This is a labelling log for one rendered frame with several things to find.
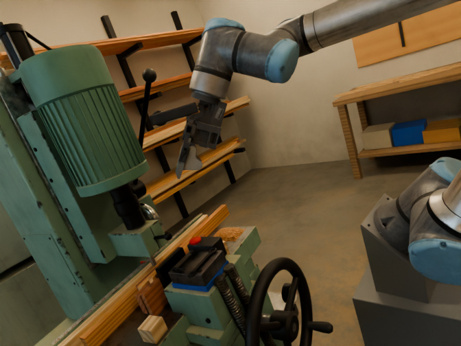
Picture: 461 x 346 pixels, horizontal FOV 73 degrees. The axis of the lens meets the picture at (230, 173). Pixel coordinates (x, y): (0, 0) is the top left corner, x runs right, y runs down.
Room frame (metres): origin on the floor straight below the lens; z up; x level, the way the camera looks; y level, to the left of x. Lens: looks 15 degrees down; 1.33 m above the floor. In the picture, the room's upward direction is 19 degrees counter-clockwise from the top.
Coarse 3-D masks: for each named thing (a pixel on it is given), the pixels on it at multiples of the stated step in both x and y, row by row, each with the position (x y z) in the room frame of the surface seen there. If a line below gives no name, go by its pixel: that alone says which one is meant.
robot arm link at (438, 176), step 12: (432, 168) 0.75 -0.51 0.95; (444, 168) 0.72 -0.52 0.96; (456, 168) 0.73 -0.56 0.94; (420, 180) 0.78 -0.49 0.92; (432, 180) 0.74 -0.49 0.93; (444, 180) 0.71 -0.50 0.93; (408, 192) 0.80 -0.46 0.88; (420, 192) 0.74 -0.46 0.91; (432, 192) 0.70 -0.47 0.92; (408, 204) 0.79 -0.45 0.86; (408, 216) 0.78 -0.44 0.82
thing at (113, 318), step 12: (216, 216) 0.99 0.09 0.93; (204, 228) 0.94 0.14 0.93; (132, 288) 0.70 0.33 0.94; (120, 300) 0.67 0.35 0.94; (132, 300) 0.68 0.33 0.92; (108, 312) 0.63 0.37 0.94; (120, 312) 0.64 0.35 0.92; (96, 324) 0.61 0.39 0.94; (108, 324) 0.62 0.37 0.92; (120, 324) 0.63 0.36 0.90; (84, 336) 0.58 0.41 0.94; (96, 336) 0.59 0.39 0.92
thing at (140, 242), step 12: (120, 228) 0.80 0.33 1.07; (144, 228) 0.73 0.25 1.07; (156, 228) 0.75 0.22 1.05; (120, 240) 0.76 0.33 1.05; (132, 240) 0.73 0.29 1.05; (144, 240) 0.71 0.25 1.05; (156, 240) 0.74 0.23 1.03; (120, 252) 0.77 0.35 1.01; (132, 252) 0.74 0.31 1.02; (144, 252) 0.72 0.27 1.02
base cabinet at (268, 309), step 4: (268, 296) 0.84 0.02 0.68; (268, 300) 0.83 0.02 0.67; (264, 304) 0.81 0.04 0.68; (268, 304) 0.83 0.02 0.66; (264, 308) 0.81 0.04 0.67; (268, 308) 0.82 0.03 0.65; (272, 308) 0.84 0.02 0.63; (264, 312) 0.80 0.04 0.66; (268, 312) 0.82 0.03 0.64; (240, 332) 0.70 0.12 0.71; (240, 336) 0.70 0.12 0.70; (236, 340) 0.68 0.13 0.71; (240, 340) 0.69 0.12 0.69; (260, 340) 0.75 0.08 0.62; (276, 340) 0.81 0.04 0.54; (236, 344) 0.68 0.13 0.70; (240, 344) 0.69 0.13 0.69; (244, 344) 0.70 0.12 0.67; (260, 344) 0.75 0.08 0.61; (276, 344) 0.80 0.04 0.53; (280, 344) 0.82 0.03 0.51
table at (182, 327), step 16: (240, 240) 0.83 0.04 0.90; (256, 240) 0.87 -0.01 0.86; (128, 320) 0.64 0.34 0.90; (144, 320) 0.62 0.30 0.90; (176, 320) 0.58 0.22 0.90; (112, 336) 0.60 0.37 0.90; (128, 336) 0.58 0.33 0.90; (176, 336) 0.56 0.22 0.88; (192, 336) 0.56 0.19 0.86; (208, 336) 0.54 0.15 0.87; (224, 336) 0.53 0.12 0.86
